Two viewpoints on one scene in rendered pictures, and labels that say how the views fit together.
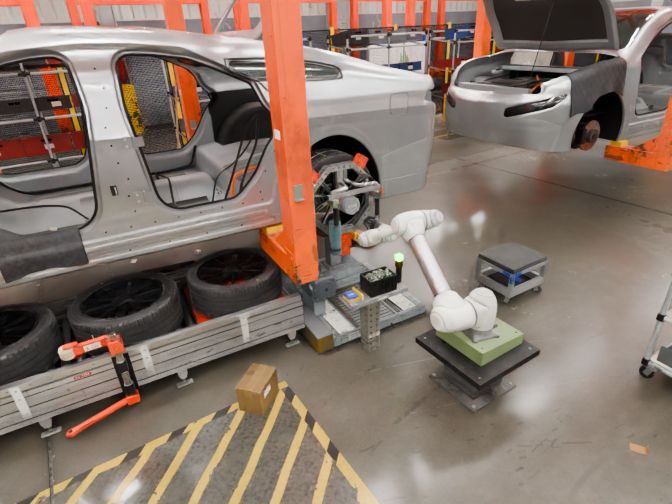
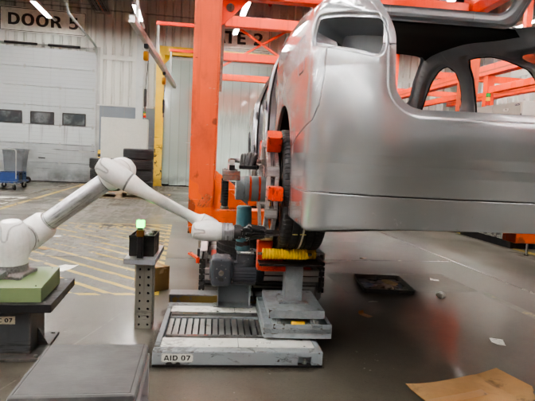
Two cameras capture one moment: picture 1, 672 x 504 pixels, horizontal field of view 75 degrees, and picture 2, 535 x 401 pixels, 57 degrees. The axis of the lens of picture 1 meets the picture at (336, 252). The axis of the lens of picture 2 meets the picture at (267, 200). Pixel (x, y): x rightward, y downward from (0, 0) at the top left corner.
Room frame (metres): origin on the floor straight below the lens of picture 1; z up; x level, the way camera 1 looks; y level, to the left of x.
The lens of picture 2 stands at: (4.13, -2.59, 1.02)
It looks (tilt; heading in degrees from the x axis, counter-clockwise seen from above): 5 degrees down; 112
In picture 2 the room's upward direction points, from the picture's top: 3 degrees clockwise
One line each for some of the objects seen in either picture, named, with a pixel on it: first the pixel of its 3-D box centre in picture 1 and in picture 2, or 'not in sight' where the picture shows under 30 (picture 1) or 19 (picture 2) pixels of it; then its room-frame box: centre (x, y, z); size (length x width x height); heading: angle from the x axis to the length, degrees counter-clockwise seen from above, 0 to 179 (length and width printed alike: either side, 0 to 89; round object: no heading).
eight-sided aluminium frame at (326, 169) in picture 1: (340, 199); (267, 188); (3.12, -0.05, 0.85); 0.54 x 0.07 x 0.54; 118
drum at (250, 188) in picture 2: (345, 202); (254, 188); (3.05, -0.09, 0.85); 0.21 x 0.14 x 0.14; 28
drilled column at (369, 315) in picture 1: (370, 322); (145, 290); (2.44, -0.21, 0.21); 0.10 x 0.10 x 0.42; 28
